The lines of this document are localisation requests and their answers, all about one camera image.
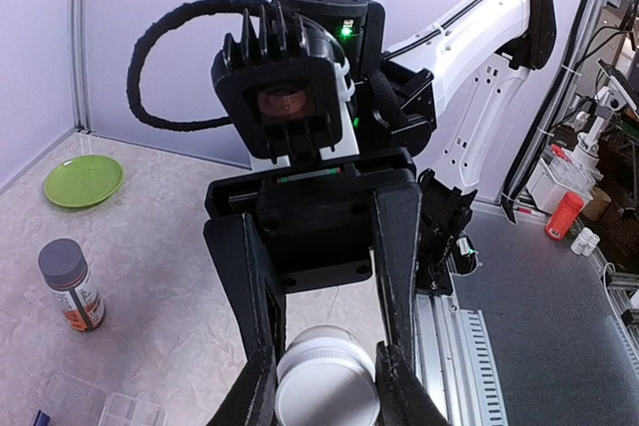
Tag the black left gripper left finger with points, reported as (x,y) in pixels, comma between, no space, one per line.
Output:
(251,399)

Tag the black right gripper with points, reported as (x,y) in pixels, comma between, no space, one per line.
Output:
(289,230)

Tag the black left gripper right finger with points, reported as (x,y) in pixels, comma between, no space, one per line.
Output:
(403,400)

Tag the small white-capped pill bottle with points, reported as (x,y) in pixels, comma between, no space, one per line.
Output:
(326,377)

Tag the clear plastic pill organizer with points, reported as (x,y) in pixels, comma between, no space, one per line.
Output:
(68,400)

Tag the orange grey-capped pill bottle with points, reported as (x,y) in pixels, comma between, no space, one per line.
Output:
(67,274)

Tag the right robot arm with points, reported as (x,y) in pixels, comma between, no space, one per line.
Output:
(440,95)

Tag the red-orange background bottle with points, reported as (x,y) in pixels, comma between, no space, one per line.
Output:
(564,216)

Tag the small white background bottles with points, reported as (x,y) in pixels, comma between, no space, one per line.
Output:
(585,243)

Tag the green plate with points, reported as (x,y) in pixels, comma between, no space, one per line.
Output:
(83,182)

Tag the front aluminium rail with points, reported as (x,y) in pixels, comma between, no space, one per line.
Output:
(455,362)

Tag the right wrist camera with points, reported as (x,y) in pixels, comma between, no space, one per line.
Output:
(285,85)

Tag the right aluminium frame post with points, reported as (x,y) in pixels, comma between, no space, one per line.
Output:
(79,65)

